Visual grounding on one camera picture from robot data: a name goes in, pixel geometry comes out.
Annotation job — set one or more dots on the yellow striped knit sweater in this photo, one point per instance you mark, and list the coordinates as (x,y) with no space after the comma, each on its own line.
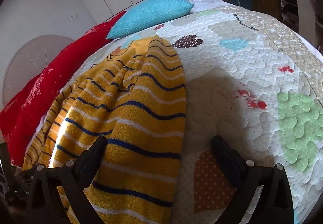
(141,113)

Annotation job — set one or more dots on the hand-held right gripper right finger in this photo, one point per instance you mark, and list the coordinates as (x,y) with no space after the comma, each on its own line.
(227,161)

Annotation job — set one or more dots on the heart print quilted bedspread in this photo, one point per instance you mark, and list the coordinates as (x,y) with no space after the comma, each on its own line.
(247,82)

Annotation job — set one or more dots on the round beige headboard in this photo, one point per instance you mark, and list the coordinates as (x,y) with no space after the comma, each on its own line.
(27,60)

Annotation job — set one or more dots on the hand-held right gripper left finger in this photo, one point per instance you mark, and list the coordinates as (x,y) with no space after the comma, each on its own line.
(91,161)

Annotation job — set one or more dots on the turquoise knit cushion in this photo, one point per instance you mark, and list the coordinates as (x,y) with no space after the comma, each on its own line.
(151,16)

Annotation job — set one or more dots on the red printed cushion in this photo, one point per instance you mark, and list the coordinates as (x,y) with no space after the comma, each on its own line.
(50,80)

